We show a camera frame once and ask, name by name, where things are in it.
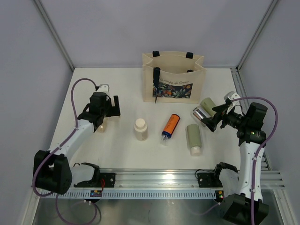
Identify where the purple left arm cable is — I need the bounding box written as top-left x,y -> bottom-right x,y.
32,78 -> 104,225

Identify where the shiny silver bottle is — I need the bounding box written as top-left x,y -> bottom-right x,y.
192,105 -> 210,127

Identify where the right aluminium frame post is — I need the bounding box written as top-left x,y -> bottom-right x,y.
236,0 -> 280,72

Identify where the cream bottle with round cap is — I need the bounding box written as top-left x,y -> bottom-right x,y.
134,118 -> 148,141

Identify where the sage green bottle white cap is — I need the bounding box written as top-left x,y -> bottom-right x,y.
186,124 -> 202,157

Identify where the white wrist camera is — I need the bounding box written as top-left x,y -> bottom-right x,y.
224,91 -> 240,106
96,84 -> 110,95

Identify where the orange blue spray bottle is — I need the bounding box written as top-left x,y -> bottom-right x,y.
161,114 -> 180,146

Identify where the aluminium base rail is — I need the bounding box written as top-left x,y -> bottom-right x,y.
31,167 -> 286,190

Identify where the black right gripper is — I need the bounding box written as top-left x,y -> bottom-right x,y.
201,103 -> 248,132

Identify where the beige canvas tote bag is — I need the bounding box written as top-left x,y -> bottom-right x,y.
142,51 -> 207,104

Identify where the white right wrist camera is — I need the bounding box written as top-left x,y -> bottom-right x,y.
224,91 -> 240,106

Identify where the small sage green bottle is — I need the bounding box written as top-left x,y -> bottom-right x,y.
200,97 -> 216,117

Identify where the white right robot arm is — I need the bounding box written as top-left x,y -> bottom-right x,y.
201,102 -> 269,225

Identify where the aluminium frame post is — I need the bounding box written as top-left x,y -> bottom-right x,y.
236,0 -> 280,72
32,0 -> 75,72

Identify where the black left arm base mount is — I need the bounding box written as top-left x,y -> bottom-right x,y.
74,172 -> 116,188

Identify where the slotted white cable duct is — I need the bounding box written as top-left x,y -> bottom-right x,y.
41,189 -> 220,200

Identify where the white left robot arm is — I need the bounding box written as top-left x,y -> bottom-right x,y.
32,91 -> 120,197

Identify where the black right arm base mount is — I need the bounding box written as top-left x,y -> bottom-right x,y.
195,169 -> 223,188

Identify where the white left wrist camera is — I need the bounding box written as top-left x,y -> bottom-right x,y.
96,84 -> 110,95

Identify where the left aluminium frame post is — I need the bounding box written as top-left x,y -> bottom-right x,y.
32,0 -> 75,72

